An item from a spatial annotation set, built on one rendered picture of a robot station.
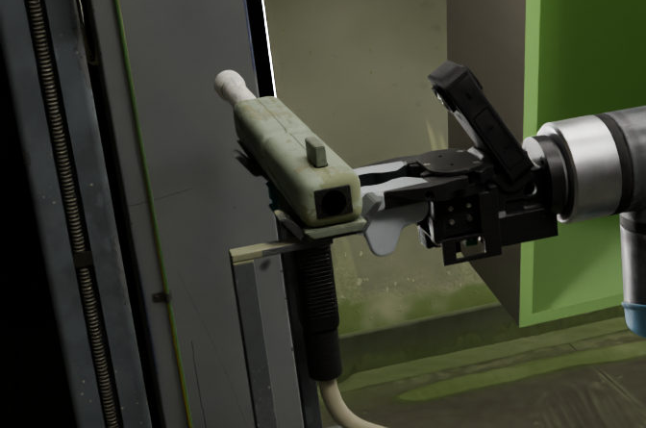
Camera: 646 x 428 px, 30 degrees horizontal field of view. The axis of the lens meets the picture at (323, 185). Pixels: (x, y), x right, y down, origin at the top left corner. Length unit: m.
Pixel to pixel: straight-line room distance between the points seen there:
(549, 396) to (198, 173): 1.61
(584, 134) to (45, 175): 0.45
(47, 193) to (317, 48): 2.34
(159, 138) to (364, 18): 1.89
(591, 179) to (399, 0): 2.34
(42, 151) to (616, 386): 2.18
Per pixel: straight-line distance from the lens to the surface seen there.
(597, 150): 1.04
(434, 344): 3.09
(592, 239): 2.54
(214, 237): 1.50
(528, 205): 1.06
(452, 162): 1.03
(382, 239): 1.00
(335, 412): 1.07
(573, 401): 2.89
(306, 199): 0.88
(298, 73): 3.21
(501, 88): 2.12
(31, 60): 0.92
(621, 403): 2.88
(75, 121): 0.93
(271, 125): 1.05
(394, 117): 3.20
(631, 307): 1.14
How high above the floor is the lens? 1.39
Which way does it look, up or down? 17 degrees down
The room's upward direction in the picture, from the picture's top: 7 degrees counter-clockwise
